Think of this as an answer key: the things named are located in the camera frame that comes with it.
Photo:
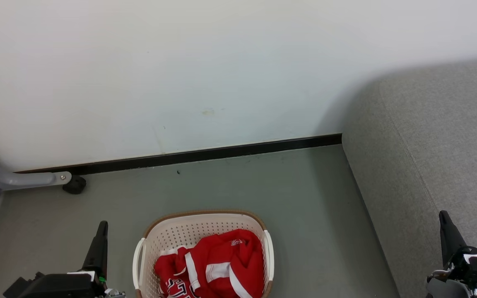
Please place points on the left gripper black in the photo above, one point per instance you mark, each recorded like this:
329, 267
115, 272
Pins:
64, 287

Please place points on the red jersey white stripes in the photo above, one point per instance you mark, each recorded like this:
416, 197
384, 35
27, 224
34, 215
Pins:
222, 265

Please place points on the grey fabric sofa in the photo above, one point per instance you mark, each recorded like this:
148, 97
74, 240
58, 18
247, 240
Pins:
429, 145

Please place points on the cream perforated laundry basket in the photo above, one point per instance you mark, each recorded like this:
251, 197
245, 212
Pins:
205, 225

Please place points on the black round frame foot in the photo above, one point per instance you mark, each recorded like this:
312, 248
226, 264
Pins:
75, 185

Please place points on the grey metal frame leg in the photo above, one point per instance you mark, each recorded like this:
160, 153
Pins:
23, 179

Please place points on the black wall baseboard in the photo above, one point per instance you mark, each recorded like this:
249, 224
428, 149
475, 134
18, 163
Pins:
189, 156

